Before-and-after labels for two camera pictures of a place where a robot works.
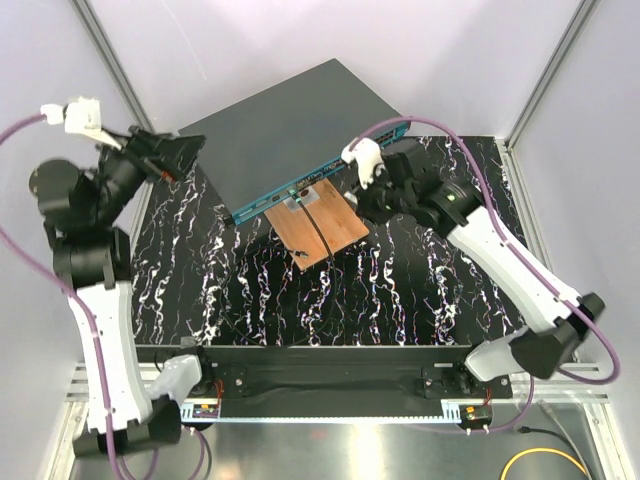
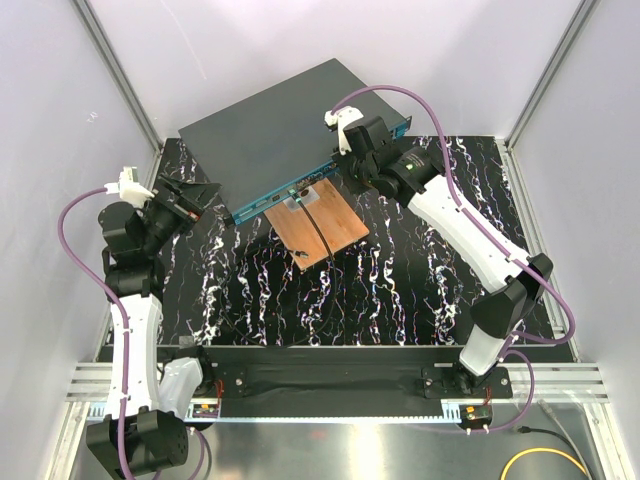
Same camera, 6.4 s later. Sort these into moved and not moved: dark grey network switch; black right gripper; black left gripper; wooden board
Moved: black right gripper; black left gripper
Not moved: wooden board; dark grey network switch
